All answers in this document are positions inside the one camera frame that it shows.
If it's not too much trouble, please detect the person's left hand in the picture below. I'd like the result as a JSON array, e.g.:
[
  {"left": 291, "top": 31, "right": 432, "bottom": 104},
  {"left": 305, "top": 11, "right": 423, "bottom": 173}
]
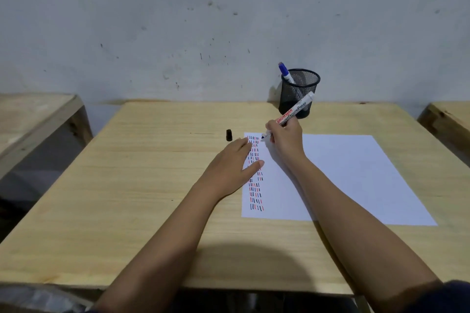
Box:
[{"left": 193, "top": 136, "right": 265, "bottom": 201}]

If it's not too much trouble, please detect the person's right hand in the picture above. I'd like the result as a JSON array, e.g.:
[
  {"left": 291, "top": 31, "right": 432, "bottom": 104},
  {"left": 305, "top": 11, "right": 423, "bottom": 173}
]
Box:
[{"left": 265, "top": 115, "right": 308, "bottom": 169}]

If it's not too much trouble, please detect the black mesh pen holder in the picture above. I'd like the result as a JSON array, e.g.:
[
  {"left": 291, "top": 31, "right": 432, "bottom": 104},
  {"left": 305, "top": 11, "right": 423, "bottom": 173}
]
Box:
[{"left": 278, "top": 68, "right": 321, "bottom": 119}]

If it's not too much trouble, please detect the black marker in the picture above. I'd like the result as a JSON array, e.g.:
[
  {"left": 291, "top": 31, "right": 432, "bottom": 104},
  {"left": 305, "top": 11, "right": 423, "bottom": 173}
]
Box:
[{"left": 260, "top": 91, "right": 316, "bottom": 141}]

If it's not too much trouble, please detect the white paper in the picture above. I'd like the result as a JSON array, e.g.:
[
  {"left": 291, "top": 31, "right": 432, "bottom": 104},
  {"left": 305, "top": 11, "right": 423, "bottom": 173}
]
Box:
[{"left": 241, "top": 132, "right": 438, "bottom": 226}]

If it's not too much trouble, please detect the blue marker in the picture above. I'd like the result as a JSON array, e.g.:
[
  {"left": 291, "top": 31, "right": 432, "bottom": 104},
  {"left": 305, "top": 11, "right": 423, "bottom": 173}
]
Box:
[{"left": 277, "top": 62, "right": 307, "bottom": 101}]

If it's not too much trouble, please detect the person's left forearm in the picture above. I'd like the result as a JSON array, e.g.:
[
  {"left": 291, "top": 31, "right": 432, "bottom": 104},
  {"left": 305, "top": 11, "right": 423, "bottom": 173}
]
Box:
[{"left": 94, "top": 182, "right": 221, "bottom": 313}]

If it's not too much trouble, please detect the person's right forearm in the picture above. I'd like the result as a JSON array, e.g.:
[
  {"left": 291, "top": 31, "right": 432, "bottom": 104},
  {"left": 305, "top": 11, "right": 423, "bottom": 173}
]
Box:
[{"left": 288, "top": 156, "right": 443, "bottom": 313}]

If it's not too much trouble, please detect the person's dark blue shirt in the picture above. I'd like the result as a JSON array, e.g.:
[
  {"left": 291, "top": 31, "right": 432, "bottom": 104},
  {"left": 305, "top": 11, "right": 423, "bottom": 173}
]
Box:
[{"left": 402, "top": 279, "right": 470, "bottom": 313}]

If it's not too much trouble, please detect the light wooden side table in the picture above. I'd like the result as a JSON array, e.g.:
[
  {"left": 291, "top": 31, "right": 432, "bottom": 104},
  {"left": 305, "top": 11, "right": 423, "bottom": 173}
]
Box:
[
  {"left": 417, "top": 100, "right": 470, "bottom": 169},
  {"left": 0, "top": 93, "right": 94, "bottom": 179}
]

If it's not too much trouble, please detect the clear plastic bag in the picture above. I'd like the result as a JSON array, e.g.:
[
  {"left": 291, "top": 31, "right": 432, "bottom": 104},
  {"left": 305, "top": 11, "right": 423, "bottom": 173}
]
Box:
[{"left": 0, "top": 283, "right": 94, "bottom": 313}]

